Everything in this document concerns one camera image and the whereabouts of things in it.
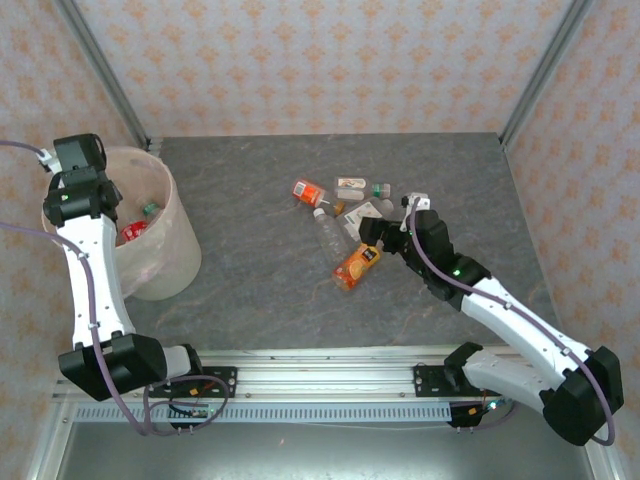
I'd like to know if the flat bottle green neck label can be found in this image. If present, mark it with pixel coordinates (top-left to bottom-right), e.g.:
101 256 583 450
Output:
333 175 392 203

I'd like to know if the aluminium frame bar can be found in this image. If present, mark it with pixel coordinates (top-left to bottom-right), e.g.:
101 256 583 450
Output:
584 439 621 480
24 399 76 480

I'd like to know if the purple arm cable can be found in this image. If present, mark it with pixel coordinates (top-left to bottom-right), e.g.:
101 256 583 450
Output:
0 139 156 436
407 197 617 447

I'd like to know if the slotted cable tray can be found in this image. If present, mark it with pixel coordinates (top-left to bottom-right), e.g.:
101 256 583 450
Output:
74 402 454 425

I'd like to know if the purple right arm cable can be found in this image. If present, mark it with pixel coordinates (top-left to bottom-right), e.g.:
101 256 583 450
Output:
407 197 617 447

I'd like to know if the clear ribbed white cap bottle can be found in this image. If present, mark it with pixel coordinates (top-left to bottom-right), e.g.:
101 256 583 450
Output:
312 207 351 267

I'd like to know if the aluminium frame post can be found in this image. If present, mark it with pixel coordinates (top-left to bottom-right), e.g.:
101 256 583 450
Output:
499 0 596 151
53 0 152 151

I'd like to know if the orange label gold cap bottle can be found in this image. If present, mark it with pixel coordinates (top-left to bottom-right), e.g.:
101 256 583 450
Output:
291 178 347 216

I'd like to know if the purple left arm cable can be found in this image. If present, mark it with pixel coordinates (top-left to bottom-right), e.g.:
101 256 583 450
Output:
0 139 156 436

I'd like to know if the steel lower panel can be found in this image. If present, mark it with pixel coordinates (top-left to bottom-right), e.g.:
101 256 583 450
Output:
54 419 596 480

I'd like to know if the square bottle white label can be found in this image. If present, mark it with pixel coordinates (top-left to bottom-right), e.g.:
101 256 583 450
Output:
336 196 396 241

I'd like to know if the orange juice bottle black label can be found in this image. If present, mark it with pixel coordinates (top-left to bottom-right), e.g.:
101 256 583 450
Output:
331 242 383 293

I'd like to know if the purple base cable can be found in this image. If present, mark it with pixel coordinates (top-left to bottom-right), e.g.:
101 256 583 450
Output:
143 374 231 437
457 397 517 432

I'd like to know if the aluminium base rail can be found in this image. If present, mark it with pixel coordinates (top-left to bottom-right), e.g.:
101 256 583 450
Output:
52 347 551 404

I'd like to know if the pale round bin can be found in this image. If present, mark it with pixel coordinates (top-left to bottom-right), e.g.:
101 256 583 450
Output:
41 146 204 302

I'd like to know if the black mount plate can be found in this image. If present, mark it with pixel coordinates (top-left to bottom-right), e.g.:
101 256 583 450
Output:
412 363 454 400
199 366 239 400

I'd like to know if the red label plastic bottle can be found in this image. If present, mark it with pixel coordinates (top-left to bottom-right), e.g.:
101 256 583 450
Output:
119 219 150 246

